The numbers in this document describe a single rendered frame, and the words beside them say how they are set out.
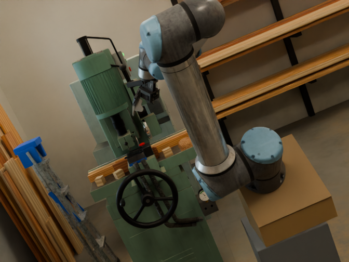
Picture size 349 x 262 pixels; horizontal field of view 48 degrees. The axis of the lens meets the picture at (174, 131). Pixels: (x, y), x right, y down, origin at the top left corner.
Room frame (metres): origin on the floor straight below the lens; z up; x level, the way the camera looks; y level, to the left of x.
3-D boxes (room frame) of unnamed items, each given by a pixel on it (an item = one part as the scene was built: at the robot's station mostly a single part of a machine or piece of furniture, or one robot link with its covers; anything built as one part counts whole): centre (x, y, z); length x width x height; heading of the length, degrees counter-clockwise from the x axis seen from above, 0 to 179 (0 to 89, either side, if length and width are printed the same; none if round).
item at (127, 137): (2.06, 0.26, 1.03); 0.14 x 0.07 x 0.09; 3
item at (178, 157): (1.94, 0.21, 0.87); 0.61 x 0.30 x 0.06; 93
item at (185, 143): (1.97, -0.03, 0.92); 0.14 x 0.09 x 0.04; 3
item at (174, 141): (2.04, 0.19, 0.92); 0.67 x 0.02 x 0.04; 93
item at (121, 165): (1.95, 0.25, 0.93); 0.24 x 0.01 x 0.06; 93
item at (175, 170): (1.98, 0.26, 0.82); 0.40 x 0.21 x 0.04; 93
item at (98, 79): (2.04, 0.26, 1.35); 0.18 x 0.18 x 0.31
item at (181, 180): (2.16, 0.27, 0.76); 0.57 x 0.45 x 0.09; 3
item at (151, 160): (1.85, 0.21, 0.91); 0.15 x 0.14 x 0.09; 93
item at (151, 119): (2.23, 0.11, 1.02); 0.09 x 0.07 x 0.12; 93
